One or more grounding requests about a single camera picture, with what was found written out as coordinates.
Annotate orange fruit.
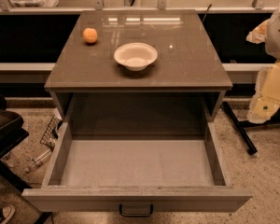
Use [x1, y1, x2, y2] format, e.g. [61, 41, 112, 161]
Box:
[83, 28, 98, 44]

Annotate black white sneaker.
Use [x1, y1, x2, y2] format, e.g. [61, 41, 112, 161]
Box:
[0, 205, 15, 224]

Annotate brown drawer cabinet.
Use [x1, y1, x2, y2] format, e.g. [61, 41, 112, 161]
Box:
[45, 10, 231, 140]

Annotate grey top drawer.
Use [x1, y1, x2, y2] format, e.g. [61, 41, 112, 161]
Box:
[21, 91, 253, 218]

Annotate black metal stand leg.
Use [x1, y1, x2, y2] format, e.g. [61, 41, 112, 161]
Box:
[222, 102, 280, 155]

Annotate wire mesh basket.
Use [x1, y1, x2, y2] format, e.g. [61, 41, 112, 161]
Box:
[40, 116, 63, 149]

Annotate clear plastic bottle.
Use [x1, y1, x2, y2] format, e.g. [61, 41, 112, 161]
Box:
[25, 149, 52, 174]

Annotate white paper bowl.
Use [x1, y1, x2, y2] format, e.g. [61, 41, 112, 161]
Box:
[114, 43, 158, 71]

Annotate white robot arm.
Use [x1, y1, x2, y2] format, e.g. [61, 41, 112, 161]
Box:
[246, 4, 280, 124]

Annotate dark chair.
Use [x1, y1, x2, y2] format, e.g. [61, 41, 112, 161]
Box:
[0, 94, 31, 192]

